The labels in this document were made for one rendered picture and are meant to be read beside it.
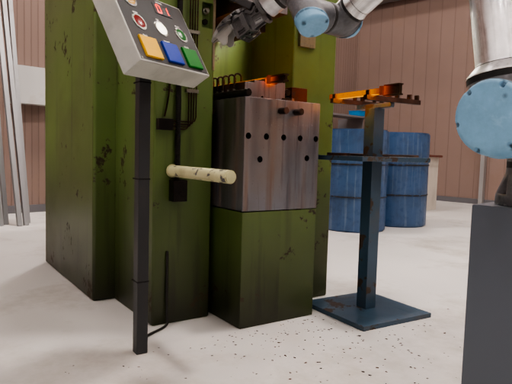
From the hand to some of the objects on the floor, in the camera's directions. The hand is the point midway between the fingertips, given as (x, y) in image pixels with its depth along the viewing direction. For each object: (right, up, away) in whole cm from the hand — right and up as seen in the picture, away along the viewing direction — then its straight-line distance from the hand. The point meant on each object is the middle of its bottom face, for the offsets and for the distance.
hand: (214, 37), depth 167 cm
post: (-27, -106, +12) cm, 110 cm away
